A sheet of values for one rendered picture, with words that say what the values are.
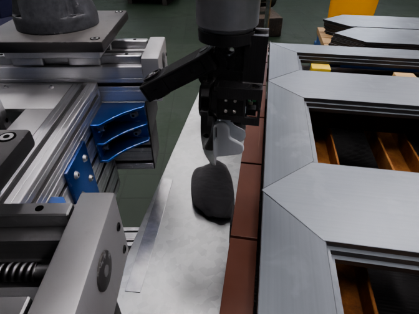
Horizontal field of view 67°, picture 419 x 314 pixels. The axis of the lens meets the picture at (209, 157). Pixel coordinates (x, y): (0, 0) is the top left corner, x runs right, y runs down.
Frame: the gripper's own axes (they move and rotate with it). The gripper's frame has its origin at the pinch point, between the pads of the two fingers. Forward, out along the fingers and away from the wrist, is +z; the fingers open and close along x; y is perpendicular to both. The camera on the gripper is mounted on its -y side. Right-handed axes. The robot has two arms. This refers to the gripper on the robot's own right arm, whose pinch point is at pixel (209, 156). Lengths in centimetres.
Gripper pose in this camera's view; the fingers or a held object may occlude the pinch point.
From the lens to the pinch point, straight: 50.6
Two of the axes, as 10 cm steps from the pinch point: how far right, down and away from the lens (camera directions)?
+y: 9.9, 1.0, -1.3
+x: 1.6, -6.0, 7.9
